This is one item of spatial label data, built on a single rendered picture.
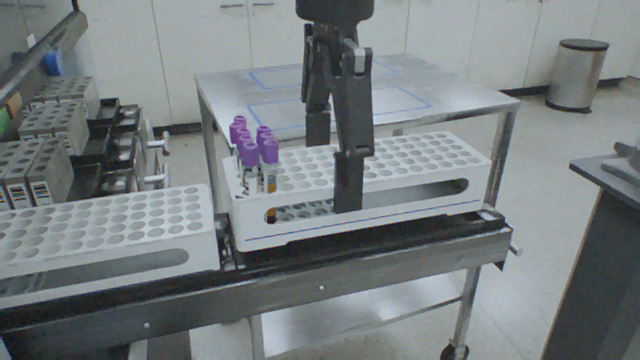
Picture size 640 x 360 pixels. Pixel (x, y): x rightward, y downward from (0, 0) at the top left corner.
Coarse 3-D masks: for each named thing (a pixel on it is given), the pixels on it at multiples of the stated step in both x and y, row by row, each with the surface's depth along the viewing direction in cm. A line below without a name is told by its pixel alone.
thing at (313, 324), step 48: (240, 96) 94; (288, 96) 94; (384, 96) 94; (432, 96) 94; (480, 96) 94; (288, 144) 76; (384, 288) 121; (432, 288) 121; (288, 336) 106; (336, 336) 107
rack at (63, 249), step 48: (144, 192) 50; (192, 192) 52; (0, 240) 43; (48, 240) 43; (96, 240) 43; (144, 240) 43; (192, 240) 44; (0, 288) 43; (48, 288) 45; (96, 288) 43
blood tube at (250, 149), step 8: (248, 144) 42; (256, 144) 42; (248, 152) 41; (256, 152) 42; (248, 160) 42; (256, 160) 42; (248, 168) 43; (256, 168) 43; (248, 176) 43; (256, 176) 43; (248, 184) 43; (256, 184) 44; (248, 192) 44; (256, 192) 44
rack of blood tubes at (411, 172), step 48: (336, 144) 55; (384, 144) 55; (432, 144) 57; (240, 192) 45; (288, 192) 45; (384, 192) 56; (432, 192) 56; (480, 192) 52; (240, 240) 46; (288, 240) 48
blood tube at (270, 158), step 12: (264, 144) 42; (276, 144) 42; (264, 156) 43; (276, 156) 43; (264, 168) 44; (276, 168) 44; (264, 180) 44; (276, 180) 44; (264, 192) 45; (264, 216) 46
